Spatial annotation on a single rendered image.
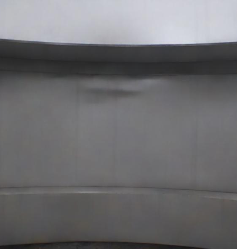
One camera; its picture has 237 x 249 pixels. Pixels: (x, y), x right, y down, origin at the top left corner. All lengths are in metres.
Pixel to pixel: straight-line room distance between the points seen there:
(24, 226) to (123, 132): 0.30
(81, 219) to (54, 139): 0.19
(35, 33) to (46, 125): 0.19
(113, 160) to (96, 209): 0.11
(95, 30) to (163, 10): 0.13
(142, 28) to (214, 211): 0.39
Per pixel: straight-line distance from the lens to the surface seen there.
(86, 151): 0.47
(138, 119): 0.46
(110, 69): 0.48
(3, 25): 0.44
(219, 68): 0.50
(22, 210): 0.49
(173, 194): 0.46
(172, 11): 0.43
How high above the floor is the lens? 0.26
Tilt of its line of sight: level
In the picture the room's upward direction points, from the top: 1 degrees clockwise
